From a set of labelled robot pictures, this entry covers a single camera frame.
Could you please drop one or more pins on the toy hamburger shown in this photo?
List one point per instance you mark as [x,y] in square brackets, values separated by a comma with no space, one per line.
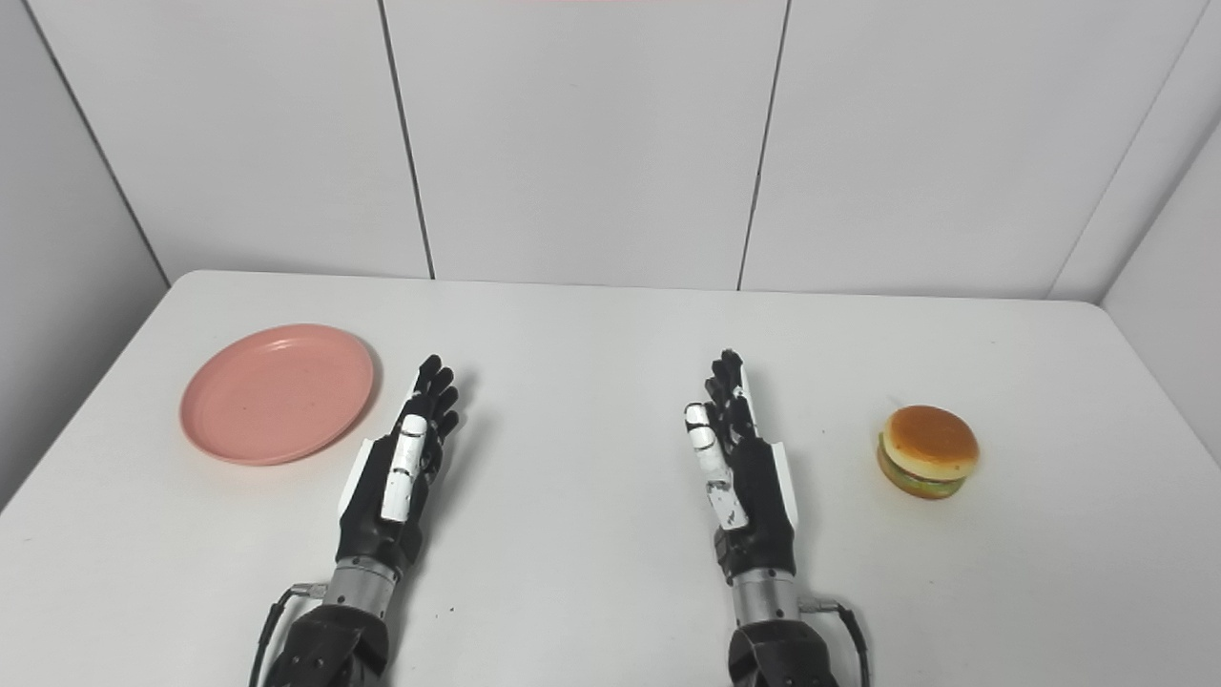
[927,450]

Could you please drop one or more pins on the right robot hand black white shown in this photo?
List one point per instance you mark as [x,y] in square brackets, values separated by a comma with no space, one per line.
[749,487]

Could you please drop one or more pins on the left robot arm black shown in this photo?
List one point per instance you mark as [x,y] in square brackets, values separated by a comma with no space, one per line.
[334,630]

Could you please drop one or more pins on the pink round plate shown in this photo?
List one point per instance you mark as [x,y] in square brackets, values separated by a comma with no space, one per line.
[277,393]

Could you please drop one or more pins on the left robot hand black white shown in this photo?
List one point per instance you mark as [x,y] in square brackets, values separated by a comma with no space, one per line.
[401,482]

